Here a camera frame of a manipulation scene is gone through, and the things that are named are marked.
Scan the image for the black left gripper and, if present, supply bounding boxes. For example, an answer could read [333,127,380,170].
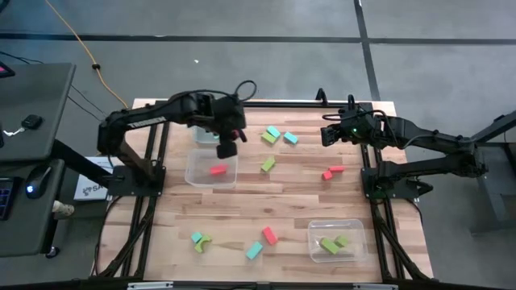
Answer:
[203,94,248,160]

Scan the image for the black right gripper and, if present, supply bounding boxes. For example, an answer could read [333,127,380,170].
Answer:
[321,111,383,147]

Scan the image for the clear bin with blue blocks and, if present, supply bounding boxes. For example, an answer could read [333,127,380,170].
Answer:
[192,125,222,145]

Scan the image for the clear plastic bin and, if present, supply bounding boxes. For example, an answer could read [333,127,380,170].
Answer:
[184,148,239,189]
[307,218,368,263]

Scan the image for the black floor tape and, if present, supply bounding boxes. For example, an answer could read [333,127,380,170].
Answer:
[0,32,516,45]
[353,0,382,102]

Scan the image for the green arch block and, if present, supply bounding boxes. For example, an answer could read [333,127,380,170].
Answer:
[193,234,214,255]

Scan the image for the white printed sign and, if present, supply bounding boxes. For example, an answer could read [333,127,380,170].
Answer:
[73,155,122,201]

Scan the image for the silver aluminium bar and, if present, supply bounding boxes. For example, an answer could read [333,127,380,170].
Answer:
[352,283,400,290]
[127,281,175,290]

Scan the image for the grey metal stand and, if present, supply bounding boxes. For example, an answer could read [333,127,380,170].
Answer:
[451,110,516,234]

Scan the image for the small beige object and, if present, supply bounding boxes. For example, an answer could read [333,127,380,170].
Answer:
[51,200,76,218]

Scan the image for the black computer mouse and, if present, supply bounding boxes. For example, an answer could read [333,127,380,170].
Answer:
[24,164,53,201]

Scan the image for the dark grey desk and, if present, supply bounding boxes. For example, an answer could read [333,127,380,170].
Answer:
[0,159,66,259]
[0,62,77,163]

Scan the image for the black keyboard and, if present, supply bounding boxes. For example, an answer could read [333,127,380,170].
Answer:
[0,176,16,222]

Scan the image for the black device pink screen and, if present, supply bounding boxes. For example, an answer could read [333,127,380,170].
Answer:
[0,60,16,80]

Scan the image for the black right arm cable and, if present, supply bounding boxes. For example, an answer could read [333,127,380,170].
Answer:
[322,94,400,150]

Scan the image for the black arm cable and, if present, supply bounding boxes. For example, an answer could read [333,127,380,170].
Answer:
[169,79,258,104]
[322,94,400,150]

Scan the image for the black clamp bracket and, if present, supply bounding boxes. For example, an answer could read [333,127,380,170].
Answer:
[314,87,330,106]

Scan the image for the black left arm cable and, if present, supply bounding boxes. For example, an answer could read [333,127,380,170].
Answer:
[169,79,258,104]

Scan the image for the orange floor cable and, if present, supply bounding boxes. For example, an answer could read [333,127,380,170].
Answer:
[44,0,129,109]

